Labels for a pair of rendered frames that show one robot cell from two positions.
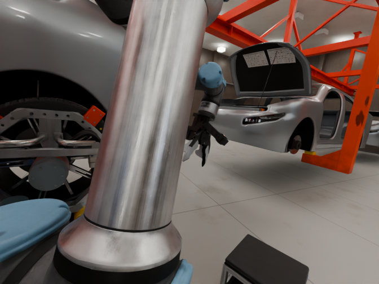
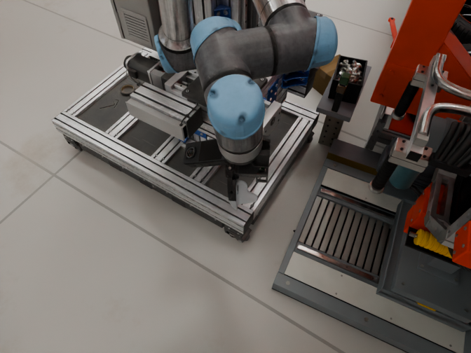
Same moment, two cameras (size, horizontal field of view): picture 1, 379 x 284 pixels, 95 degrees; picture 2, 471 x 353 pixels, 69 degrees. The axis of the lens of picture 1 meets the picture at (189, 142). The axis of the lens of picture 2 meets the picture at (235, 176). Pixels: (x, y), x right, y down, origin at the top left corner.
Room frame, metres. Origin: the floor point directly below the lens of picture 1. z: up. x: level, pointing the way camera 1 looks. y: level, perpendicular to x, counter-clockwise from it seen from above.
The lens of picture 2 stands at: (1.03, -0.25, 1.63)
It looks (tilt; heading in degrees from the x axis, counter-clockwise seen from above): 55 degrees down; 150
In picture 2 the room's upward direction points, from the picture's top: straight up
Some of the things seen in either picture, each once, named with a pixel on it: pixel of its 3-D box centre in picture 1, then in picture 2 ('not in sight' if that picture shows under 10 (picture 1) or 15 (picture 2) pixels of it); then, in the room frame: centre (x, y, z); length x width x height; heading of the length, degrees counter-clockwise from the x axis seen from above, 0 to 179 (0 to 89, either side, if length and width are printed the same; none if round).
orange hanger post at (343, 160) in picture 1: (342, 92); not in sight; (2.90, -2.33, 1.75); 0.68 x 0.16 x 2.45; 34
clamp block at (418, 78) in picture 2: not in sight; (429, 78); (0.57, 0.70, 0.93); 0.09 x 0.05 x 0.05; 34
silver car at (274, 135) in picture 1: (298, 111); not in sight; (4.42, -2.59, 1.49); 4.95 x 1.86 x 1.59; 124
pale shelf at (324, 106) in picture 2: not in sight; (345, 87); (0.09, 0.93, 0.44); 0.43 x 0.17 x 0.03; 124
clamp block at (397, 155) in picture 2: (95, 159); (410, 154); (0.76, 0.42, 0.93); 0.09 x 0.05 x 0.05; 34
